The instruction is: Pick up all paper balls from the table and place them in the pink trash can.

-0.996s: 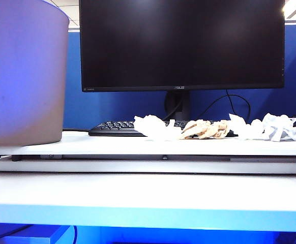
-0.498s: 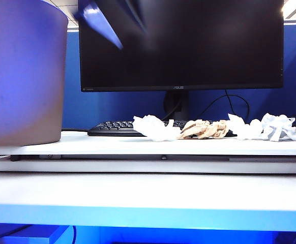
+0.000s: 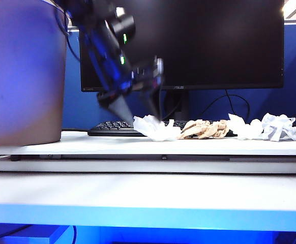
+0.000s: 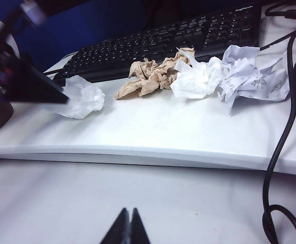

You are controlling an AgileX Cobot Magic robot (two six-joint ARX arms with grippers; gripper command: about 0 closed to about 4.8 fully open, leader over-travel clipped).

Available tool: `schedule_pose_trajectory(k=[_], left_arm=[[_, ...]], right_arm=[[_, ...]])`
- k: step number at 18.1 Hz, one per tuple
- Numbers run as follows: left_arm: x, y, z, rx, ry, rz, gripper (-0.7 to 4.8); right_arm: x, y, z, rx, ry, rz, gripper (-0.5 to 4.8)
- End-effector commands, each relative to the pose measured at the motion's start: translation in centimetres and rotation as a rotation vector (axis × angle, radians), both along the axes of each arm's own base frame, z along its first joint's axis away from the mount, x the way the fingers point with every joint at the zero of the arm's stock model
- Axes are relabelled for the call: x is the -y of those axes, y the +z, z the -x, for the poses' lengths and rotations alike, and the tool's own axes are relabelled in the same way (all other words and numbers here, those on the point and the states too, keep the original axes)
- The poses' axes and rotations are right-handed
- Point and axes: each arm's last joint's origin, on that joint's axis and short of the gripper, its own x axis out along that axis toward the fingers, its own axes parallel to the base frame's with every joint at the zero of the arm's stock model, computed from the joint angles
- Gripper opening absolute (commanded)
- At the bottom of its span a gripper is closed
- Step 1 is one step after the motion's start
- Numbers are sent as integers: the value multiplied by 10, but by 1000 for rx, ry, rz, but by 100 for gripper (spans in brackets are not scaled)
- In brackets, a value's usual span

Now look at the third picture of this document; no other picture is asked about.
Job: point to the black monitor stand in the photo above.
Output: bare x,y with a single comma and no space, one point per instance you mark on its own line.
182,104

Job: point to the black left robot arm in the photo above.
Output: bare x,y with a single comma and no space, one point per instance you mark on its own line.
104,45

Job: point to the white sliding tray board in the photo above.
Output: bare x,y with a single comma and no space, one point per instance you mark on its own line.
188,166

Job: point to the black rubber board foot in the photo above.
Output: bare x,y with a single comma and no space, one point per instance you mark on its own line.
15,158

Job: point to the white handwritten paper ball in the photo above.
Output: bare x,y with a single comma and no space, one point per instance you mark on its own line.
277,127

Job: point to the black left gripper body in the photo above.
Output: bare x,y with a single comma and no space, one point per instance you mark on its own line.
140,78

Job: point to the brown paper ball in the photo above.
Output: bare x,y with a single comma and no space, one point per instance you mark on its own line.
204,130

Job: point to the white box under table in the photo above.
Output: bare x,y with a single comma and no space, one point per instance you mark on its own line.
59,236

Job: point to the black ASUS computer monitor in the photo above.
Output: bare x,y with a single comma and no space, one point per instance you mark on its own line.
214,45

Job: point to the white raised desk board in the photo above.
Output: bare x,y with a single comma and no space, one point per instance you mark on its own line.
61,145

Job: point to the black Logitech keyboard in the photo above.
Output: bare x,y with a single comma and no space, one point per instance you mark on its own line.
112,128

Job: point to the blue cubicle partition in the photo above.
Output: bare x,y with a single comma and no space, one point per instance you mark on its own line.
295,76

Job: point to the white tissue ball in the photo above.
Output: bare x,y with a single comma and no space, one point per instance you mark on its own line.
160,132
244,129

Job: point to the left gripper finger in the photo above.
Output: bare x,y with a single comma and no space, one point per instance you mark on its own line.
154,104
118,108

